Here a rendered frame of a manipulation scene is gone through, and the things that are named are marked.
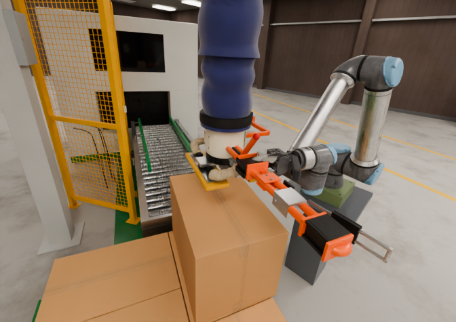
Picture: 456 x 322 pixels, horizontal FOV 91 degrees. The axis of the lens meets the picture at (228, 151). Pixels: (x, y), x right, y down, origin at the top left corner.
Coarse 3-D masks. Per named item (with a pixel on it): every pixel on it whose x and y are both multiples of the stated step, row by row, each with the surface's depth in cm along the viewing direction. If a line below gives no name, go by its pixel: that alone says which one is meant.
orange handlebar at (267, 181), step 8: (256, 128) 123; (264, 128) 117; (248, 136) 109; (232, 152) 88; (240, 152) 90; (264, 168) 77; (256, 176) 72; (264, 176) 71; (272, 176) 71; (264, 184) 68; (272, 184) 71; (280, 184) 68; (272, 192) 64; (304, 208) 58; (296, 216) 55; (304, 216) 55; (336, 248) 46; (344, 248) 46; (352, 248) 48; (344, 256) 46
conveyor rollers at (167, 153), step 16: (144, 128) 326; (160, 128) 327; (160, 144) 272; (176, 144) 278; (144, 160) 233; (160, 160) 239; (176, 160) 237; (144, 176) 202; (160, 176) 207; (160, 192) 183; (160, 208) 167
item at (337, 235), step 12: (312, 216) 53; (324, 216) 53; (300, 228) 53; (312, 228) 50; (324, 228) 49; (336, 228) 49; (312, 240) 51; (324, 240) 47; (336, 240) 46; (348, 240) 47; (324, 252) 46
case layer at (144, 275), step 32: (96, 256) 124; (128, 256) 125; (160, 256) 126; (64, 288) 106; (96, 288) 107; (128, 288) 108; (160, 288) 109; (64, 320) 94; (96, 320) 95; (128, 320) 96; (160, 320) 96; (192, 320) 97; (224, 320) 98; (256, 320) 98
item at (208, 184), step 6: (186, 156) 112; (192, 156) 109; (198, 156) 106; (192, 162) 104; (198, 168) 99; (204, 168) 99; (210, 168) 94; (216, 168) 100; (198, 174) 95; (204, 174) 94; (204, 180) 90; (210, 180) 90; (204, 186) 87; (210, 186) 87; (216, 186) 88; (222, 186) 89; (228, 186) 90
